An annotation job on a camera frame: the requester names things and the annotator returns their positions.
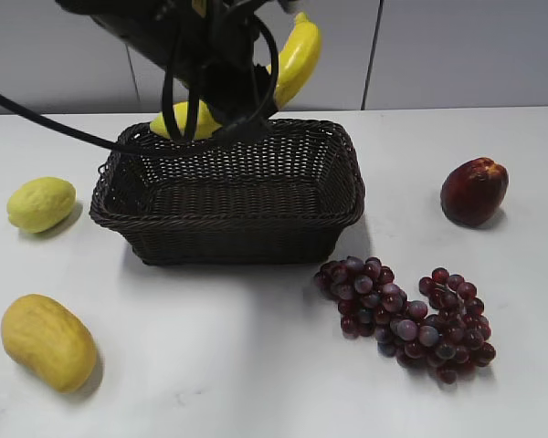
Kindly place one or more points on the yellow banana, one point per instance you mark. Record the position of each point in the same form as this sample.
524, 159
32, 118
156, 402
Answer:
297, 61

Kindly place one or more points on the green lemon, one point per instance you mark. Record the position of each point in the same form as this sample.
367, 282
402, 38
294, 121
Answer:
41, 204

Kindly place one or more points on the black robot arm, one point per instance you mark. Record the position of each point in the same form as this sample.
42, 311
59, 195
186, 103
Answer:
214, 54

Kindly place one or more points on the red apple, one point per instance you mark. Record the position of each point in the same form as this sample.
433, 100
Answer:
473, 192

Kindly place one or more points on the dark woven wicker basket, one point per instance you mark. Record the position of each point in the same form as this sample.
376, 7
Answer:
282, 200

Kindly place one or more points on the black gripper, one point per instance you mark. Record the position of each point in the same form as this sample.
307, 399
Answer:
240, 101

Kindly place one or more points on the yellow mango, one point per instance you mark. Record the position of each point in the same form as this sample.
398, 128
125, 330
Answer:
40, 334

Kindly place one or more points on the purple grape bunch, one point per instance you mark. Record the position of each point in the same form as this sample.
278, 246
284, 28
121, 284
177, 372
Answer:
445, 331

